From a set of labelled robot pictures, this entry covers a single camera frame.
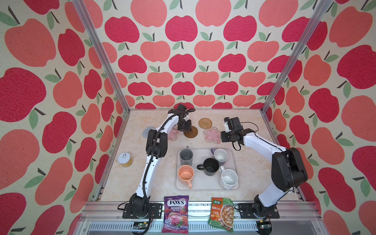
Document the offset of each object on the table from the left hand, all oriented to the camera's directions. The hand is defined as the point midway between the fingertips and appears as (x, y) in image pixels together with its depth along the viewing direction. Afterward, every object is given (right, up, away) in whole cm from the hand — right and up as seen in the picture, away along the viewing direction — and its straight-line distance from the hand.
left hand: (192, 131), depth 106 cm
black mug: (+10, -20, -18) cm, 29 cm away
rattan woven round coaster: (+10, +6, +8) cm, 14 cm away
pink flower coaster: (-14, -2, 0) cm, 14 cm away
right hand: (+21, -3, -12) cm, 24 cm away
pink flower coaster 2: (+15, -3, +1) cm, 15 cm away
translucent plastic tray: (+4, -28, -22) cm, 36 cm away
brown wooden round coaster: (-1, -2, +1) cm, 2 cm away
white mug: (+21, -26, -22) cm, 40 cm away
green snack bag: (+14, -39, -34) cm, 54 cm away
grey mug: (-5, -14, -18) cm, 23 cm away
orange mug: (-5, -24, -20) cm, 32 cm away
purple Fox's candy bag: (-9, -38, -36) cm, 53 cm away
